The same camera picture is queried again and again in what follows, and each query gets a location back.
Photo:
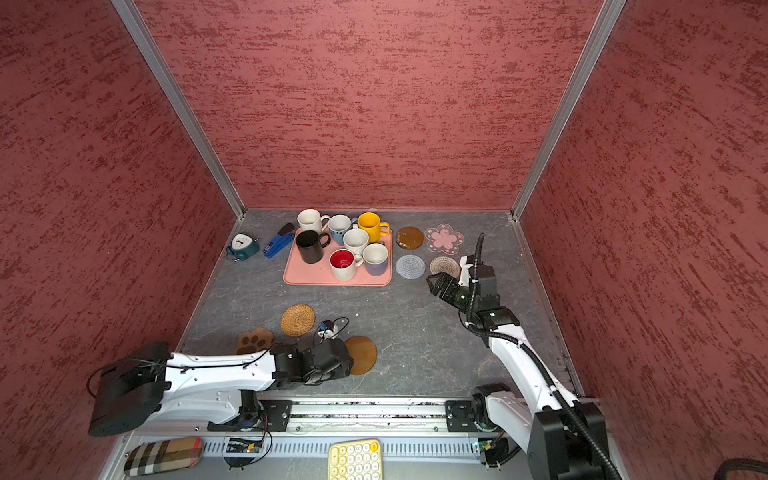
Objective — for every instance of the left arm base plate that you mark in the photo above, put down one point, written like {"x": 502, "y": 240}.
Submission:
{"x": 256, "y": 415}

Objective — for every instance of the white speckled blue mug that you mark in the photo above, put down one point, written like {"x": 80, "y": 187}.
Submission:
{"x": 338, "y": 225}

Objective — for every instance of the grey blue woven coaster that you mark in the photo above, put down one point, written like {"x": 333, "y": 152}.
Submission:
{"x": 410, "y": 267}

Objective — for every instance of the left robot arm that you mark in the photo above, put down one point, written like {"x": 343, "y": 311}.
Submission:
{"x": 155, "y": 384}

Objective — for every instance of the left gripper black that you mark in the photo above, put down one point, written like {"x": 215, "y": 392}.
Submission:
{"x": 343, "y": 370}

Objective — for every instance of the aluminium rail frame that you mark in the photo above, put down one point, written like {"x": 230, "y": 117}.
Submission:
{"x": 407, "y": 428}

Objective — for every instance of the plaid glasses case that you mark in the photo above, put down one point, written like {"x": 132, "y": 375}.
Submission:
{"x": 164, "y": 456}

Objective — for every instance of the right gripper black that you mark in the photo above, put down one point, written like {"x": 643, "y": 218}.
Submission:
{"x": 451, "y": 282}

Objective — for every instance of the black mug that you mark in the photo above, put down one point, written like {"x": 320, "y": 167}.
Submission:
{"x": 311, "y": 245}

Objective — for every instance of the white mug red inside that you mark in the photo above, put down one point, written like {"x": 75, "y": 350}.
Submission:
{"x": 344, "y": 265}

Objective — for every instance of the brown paw print coaster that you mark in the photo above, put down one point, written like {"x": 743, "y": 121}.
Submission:
{"x": 255, "y": 341}

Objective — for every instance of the yellow keypad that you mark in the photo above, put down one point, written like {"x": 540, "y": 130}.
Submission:
{"x": 355, "y": 460}

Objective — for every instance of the woven rattan coaster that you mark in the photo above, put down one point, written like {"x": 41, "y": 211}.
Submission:
{"x": 298, "y": 320}

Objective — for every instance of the dark brown cork coaster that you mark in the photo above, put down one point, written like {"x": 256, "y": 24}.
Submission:
{"x": 409, "y": 238}

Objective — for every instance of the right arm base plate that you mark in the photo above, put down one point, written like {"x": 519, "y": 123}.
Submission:
{"x": 467, "y": 416}

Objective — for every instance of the large round wooden coaster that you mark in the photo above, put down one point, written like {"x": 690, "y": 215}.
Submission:
{"x": 363, "y": 354}

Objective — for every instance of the blue stapler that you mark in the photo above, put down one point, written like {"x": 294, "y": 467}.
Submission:
{"x": 283, "y": 238}

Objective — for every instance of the white mug centre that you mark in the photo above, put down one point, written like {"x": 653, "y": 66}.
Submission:
{"x": 356, "y": 240}

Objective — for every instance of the colourful zigzag woven coaster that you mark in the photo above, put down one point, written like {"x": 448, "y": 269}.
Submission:
{"x": 444, "y": 264}

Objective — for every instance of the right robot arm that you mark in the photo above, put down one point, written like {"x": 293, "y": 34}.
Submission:
{"x": 562, "y": 437}

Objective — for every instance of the pink flower coaster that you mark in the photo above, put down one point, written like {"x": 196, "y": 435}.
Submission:
{"x": 444, "y": 239}

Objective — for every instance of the yellow mug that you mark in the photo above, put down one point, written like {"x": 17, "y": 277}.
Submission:
{"x": 371, "y": 223}

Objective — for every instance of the white mug back left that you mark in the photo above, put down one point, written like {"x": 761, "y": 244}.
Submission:
{"x": 312, "y": 220}

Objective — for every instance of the green tape measure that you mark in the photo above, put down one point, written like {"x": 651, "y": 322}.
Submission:
{"x": 242, "y": 247}

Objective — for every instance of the lavender mug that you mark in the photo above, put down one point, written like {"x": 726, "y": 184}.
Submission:
{"x": 376, "y": 259}

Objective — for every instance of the pink serving tray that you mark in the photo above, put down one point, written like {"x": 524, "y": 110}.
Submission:
{"x": 298, "y": 273}

